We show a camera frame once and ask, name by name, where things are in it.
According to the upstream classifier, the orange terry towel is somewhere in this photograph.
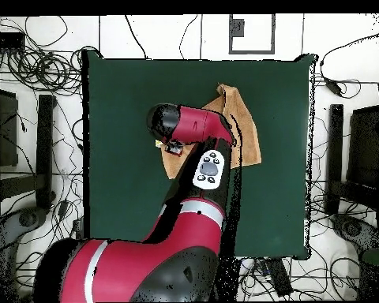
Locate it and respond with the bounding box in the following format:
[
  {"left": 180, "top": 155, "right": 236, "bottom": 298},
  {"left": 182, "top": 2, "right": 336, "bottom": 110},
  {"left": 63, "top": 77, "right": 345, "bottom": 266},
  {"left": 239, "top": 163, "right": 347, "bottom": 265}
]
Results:
[{"left": 154, "top": 83, "right": 262, "bottom": 181}]

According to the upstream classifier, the dark green table cloth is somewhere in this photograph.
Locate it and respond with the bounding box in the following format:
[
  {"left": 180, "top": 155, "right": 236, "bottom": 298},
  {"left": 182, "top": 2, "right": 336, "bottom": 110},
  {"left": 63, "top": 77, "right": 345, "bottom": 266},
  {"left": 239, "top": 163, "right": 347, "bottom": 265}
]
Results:
[{"left": 81, "top": 50, "right": 318, "bottom": 262}]

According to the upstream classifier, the narrow black power strip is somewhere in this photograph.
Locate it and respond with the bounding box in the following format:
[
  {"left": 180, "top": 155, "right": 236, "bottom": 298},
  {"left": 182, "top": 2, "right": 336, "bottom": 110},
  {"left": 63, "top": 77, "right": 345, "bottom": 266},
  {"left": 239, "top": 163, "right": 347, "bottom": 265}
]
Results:
[{"left": 71, "top": 216, "right": 87, "bottom": 240}]

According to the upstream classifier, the wide black power strip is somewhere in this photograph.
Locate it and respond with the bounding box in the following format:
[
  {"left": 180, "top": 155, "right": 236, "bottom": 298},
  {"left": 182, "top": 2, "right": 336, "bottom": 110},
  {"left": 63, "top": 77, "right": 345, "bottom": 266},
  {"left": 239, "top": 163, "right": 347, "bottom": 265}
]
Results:
[{"left": 265, "top": 258, "right": 294, "bottom": 297}]

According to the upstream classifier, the black rectangular box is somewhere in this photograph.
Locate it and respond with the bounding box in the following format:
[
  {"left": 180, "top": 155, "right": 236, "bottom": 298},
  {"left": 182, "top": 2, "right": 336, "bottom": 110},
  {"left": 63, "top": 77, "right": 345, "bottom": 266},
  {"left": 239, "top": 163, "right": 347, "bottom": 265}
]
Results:
[{"left": 0, "top": 31, "right": 26, "bottom": 49}]

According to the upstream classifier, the black floor cable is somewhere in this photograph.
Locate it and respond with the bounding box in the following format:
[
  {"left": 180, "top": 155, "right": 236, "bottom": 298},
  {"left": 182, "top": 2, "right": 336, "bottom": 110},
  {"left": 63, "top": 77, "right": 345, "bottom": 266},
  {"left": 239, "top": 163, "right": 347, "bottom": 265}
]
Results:
[
  {"left": 178, "top": 14, "right": 199, "bottom": 60},
  {"left": 124, "top": 14, "right": 150, "bottom": 60}
]

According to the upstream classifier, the grey square frame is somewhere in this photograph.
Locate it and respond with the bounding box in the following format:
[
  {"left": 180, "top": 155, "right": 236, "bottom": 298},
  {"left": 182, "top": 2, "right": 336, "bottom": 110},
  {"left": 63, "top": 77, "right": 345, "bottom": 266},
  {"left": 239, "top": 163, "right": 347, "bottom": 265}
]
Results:
[{"left": 228, "top": 13, "right": 276, "bottom": 55}]

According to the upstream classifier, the coiled black cable bundle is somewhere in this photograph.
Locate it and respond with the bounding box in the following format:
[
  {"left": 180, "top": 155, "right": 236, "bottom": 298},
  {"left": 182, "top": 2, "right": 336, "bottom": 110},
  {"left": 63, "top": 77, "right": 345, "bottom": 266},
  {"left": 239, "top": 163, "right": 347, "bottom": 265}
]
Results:
[{"left": 6, "top": 45, "right": 84, "bottom": 95}]

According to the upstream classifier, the black power adapter with cable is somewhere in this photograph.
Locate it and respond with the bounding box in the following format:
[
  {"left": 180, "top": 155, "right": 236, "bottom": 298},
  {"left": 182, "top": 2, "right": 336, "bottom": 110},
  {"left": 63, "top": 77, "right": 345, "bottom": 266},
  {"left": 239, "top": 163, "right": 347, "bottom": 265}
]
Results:
[{"left": 318, "top": 26, "right": 379, "bottom": 99}]

